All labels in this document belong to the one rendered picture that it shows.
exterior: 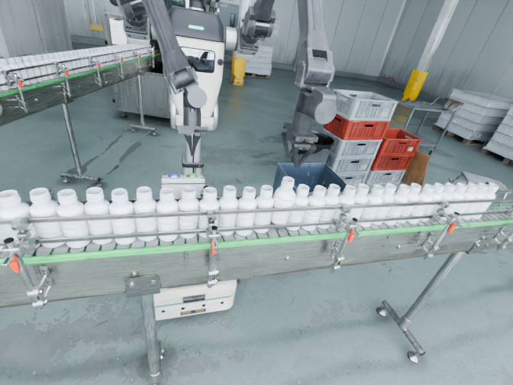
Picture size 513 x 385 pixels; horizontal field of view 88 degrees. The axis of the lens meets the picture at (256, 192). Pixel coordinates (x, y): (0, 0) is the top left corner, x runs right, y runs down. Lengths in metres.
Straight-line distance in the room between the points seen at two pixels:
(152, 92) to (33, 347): 3.54
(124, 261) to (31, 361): 1.15
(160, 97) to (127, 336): 3.49
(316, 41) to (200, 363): 1.59
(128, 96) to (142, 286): 4.02
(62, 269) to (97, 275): 0.09
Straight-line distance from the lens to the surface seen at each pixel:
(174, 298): 1.67
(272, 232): 0.92
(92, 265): 0.89
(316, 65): 0.71
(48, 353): 1.94
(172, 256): 0.86
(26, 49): 6.85
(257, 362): 1.77
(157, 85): 4.52
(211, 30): 1.30
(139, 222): 0.82
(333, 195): 0.93
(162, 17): 0.86
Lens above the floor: 1.58
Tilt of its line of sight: 32 degrees down
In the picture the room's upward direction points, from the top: 10 degrees clockwise
